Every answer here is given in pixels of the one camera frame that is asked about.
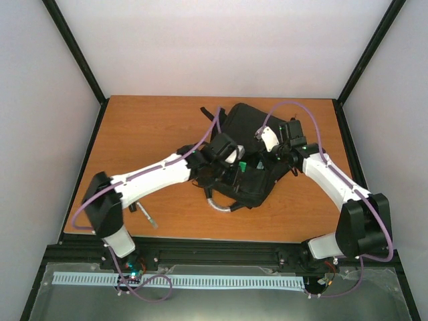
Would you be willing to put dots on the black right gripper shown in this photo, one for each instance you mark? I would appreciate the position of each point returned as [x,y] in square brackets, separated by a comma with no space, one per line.
[273,163]

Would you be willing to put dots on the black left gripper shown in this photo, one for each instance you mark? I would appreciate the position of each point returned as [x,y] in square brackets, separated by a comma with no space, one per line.
[233,180]

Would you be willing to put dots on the pink highlighter marker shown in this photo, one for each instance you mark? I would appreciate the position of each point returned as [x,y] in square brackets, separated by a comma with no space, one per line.
[132,207]

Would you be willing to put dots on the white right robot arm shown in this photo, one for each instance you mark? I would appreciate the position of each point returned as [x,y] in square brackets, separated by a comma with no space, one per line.
[364,225]

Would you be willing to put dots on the black frame post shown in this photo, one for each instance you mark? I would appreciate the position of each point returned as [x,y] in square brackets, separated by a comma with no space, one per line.
[376,39]
[67,35]

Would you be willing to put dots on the silver pen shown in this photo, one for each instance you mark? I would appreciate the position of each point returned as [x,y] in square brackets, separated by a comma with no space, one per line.
[147,215]

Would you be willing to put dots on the right black frame post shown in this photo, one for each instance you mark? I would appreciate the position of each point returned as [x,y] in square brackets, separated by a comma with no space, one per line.
[376,39]

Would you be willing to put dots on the black student backpack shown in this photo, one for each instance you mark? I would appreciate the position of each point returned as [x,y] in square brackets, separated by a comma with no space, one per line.
[251,188]

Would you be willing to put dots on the green highlighter marker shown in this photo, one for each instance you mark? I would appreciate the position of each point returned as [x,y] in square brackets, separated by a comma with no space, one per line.
[242,166]

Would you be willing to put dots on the light blue cable duct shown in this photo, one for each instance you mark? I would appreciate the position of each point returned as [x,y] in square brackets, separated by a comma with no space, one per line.
[188,282]

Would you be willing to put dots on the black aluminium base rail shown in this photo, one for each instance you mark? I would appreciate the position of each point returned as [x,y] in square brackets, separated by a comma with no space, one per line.
[153,252]

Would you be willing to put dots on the left black frame post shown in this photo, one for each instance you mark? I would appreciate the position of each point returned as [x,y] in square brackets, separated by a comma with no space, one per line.
[67,35]

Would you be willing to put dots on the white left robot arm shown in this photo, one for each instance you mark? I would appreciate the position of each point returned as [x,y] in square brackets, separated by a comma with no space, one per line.
[107,197]

